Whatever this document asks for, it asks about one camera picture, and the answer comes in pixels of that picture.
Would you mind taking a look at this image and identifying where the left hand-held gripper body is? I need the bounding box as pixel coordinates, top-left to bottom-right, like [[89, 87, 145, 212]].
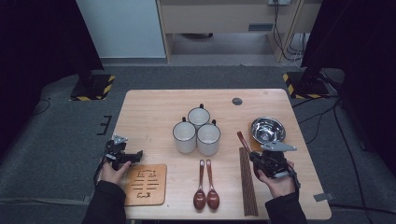
[[105, 133, 134, 172]]

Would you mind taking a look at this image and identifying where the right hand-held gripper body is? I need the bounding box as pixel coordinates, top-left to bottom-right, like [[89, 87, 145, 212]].
[[258, 140, 298, 180]]

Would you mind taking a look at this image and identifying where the carved wooden trivet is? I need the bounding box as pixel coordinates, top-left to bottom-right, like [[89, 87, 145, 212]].
[[124, 163, 168, 207], [247, 120, 266, 153]]

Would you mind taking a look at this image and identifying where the red-brown wooden spoon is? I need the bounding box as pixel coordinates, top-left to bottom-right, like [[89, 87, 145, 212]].
[[192, 159, 207, 211], [205, 159, 220, 210], [236, 131, 255, 155]]

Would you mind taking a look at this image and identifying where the row of wooden chopsticks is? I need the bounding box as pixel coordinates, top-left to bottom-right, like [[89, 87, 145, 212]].
[[238, 147, 260, 217]]

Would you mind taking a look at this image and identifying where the stainless steel bowl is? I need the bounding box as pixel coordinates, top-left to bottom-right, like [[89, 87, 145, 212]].
[[250, 116, 287, 146]]

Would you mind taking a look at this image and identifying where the person's left hand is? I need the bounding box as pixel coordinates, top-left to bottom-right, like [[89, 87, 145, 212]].
[[98, 160, 133, 188]]

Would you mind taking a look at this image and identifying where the person's right hand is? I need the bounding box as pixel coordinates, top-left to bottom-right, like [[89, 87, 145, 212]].
[[253, 160, 297, 200]]

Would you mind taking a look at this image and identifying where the white mug black rim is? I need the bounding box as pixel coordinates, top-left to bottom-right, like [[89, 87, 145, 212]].
[[172, 116, 198, 151], [195, 119, 221, 157], [187, 103, 211, 130]]

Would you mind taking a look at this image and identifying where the black stand base striped edge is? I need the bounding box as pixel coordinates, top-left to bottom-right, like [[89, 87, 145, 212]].
[[69, 74, 116, 102], [282, 71, 331, 100]]

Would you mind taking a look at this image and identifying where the white cabinet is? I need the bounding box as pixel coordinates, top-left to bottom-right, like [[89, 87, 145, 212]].
[[76, 0, 166, 59]]

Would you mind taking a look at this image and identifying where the black curtain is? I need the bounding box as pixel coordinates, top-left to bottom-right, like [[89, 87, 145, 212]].
[[0, 0, 106, 157], [300, 0, 396, 175]]

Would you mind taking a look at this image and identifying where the beige wooden desk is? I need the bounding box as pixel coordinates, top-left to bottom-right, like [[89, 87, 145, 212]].
[[155, 0, 323, 63]]

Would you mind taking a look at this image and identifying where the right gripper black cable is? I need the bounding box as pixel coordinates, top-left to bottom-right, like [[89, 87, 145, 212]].
[[288, 164, 303, 190]]

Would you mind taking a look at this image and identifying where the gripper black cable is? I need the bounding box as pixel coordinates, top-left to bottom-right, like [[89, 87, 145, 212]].
[[288, 164, 303, 190], [92, 148, 108, 188]]

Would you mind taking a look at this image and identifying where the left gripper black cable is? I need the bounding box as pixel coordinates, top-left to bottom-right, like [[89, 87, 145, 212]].
[[92, 148, 108, 188]]

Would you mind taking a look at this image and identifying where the long black floor cable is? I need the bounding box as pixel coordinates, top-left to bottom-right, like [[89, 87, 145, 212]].
[[332, 99, 375, 224]]

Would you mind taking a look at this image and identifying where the black desk power cable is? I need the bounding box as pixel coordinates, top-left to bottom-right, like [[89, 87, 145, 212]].
[[272, 0, 302, 62]]

